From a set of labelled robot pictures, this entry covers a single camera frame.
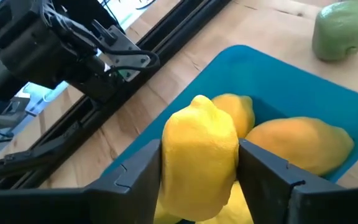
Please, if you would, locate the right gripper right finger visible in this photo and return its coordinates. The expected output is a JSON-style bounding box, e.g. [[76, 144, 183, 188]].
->
[[237, 139, 358, 224]]

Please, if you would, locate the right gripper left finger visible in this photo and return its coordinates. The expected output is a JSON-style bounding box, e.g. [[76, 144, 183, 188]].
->
[[0, 139, 163, 224]]

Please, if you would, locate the yellow lemon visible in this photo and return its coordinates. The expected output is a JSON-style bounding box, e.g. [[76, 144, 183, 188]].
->
[[211, 93, 256, 139], [162, 95, 239, 222], [244, 116, 355, 177], [154, 182, 254, 224]]

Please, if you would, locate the green lime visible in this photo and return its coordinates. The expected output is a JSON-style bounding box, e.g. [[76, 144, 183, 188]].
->
[[311, 1, 358, 62]]

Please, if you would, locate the blue plastic basket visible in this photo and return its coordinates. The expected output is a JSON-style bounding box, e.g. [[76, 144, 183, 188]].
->
[[101, 45, 358, 224]]

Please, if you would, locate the black aluminium table frame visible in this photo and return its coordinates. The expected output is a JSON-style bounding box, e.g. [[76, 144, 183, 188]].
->
[[0, 0, 232, 190]]

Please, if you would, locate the grey metal bracket plate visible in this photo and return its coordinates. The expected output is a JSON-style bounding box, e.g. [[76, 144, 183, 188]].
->
[[106, 24, 152, 82]]

